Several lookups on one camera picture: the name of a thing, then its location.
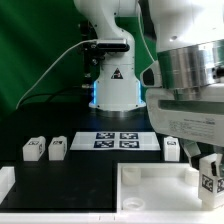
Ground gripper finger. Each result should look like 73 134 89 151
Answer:
180 139 201 165

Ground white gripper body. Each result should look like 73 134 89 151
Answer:
146 87 224 147

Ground white square tabletop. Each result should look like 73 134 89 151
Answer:
117 163 224 213

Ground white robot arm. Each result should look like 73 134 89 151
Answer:
73 0 224 154

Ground white sheet with markers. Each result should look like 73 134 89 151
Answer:
70 131 160 151

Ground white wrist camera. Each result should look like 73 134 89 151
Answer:
140 61 162 88

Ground black camera on base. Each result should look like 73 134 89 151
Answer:
93 39 130 52

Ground black camera stand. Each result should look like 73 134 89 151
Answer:
79 20 93 87

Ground white cable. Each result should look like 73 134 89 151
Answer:
15 39 98 110

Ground white left obstacle bracket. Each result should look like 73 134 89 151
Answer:
0 167 15 204

